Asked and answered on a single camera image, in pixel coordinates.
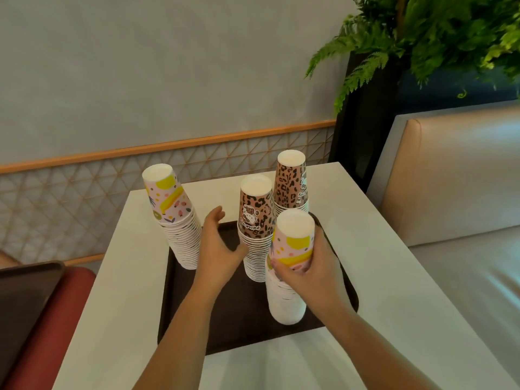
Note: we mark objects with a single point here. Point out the person's right thumb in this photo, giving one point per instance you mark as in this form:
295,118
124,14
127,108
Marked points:
284,272

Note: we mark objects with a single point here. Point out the beige booth seat cushion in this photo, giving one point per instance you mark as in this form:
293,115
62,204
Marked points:
475,288

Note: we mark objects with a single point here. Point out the stack of leopard print cups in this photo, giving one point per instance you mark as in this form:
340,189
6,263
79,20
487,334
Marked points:
256,215
290,182

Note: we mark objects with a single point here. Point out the pink yellow paper cup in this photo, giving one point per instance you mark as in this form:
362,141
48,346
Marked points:
292,239

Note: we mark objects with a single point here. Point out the stack of pink patterned cups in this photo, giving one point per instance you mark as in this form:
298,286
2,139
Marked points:
178,223

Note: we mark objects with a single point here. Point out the person's left hand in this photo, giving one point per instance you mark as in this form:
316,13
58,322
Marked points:
215,255

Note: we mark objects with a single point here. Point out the dark brown table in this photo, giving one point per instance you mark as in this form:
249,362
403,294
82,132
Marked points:
22,304

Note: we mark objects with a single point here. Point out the person's left thumb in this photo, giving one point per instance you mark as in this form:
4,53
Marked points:
239,253

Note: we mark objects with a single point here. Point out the dark brown serving tray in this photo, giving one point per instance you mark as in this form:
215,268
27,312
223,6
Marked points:
239,312

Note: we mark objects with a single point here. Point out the beige booth backrest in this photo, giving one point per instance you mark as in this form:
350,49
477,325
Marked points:
459,170

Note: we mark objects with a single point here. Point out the person's left forearm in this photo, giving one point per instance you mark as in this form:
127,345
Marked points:
178,341

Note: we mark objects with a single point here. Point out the stack of white paper cups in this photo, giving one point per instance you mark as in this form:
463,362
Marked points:
284,306

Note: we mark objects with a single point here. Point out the red booth seat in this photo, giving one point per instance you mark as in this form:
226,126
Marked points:
53,333

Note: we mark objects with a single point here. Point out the wooden wall rail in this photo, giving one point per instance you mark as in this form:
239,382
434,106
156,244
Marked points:
162,147

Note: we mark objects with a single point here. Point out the person's right forearm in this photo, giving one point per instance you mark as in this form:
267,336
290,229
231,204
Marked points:
373,353

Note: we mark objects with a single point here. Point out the black planter box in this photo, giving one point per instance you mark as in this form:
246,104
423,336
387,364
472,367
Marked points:
365,129

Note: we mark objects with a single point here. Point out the person's right hand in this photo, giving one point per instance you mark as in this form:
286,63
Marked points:
321,280

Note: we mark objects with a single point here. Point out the green fern plant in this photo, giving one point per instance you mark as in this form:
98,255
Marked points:
430,32

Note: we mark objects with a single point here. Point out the lattice wall panel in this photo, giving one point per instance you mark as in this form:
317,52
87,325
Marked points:
73,207

